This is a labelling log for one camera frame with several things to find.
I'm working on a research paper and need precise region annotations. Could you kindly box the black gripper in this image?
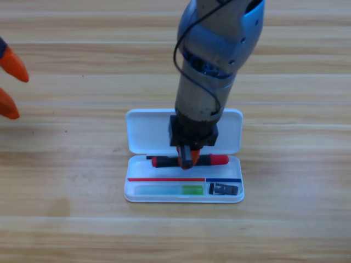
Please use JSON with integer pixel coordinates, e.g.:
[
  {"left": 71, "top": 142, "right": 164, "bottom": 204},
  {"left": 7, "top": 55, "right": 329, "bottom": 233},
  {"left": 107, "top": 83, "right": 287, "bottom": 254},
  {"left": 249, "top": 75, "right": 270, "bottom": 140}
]
[{"left": 167, "top": 115, "right": 219, "bottom": 170}]

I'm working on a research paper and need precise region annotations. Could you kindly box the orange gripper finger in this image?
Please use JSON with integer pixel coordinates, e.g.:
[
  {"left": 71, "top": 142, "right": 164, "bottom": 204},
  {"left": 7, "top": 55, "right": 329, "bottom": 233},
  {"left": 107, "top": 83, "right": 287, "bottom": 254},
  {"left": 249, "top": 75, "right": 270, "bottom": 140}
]
[
  {"left": 0, "top": 37, "right": 30, "bottom": 83},
  {"left": 0, "top": 87, "right": 20, "bottom": 120}
]

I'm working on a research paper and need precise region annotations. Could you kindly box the red and black marker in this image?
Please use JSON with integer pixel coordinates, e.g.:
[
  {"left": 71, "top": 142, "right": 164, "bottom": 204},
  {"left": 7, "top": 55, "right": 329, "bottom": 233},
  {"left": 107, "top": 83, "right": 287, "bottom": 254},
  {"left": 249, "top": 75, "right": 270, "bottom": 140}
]
[{"left": 151, "top": 154, "right": 230, "bottom": 168}]

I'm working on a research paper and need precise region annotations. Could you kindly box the green highlighter pen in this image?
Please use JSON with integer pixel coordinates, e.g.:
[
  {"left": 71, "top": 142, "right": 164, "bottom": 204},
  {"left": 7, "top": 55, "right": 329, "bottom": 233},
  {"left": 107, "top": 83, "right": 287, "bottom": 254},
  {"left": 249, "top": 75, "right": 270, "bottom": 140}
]
[{"left": 134, "top": 185, "right": 204, "bottom": 196}]

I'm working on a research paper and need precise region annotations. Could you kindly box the white Unitree pencil case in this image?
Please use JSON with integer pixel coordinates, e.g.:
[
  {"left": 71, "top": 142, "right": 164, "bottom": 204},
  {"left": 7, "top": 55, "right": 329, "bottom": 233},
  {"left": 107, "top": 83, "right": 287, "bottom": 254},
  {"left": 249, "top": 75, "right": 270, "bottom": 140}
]
[{"left": 123, "top": 108, "right": 245, "bottom": 203}]

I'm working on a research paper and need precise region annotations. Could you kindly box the black eraser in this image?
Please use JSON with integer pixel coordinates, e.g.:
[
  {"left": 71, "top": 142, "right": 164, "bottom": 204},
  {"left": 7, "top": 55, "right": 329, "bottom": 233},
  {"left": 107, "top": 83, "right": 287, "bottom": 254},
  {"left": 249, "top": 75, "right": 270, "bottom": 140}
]
[{"left": 208, "top": 182, "right": 239, "bottom": 196}]

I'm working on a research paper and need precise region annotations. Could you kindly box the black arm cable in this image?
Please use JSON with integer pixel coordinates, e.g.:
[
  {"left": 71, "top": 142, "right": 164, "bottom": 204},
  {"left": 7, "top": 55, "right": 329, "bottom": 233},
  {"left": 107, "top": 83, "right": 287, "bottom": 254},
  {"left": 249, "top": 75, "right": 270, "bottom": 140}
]
[{"left": 173, "top": 0, "right": 234, "bottom": 116}]

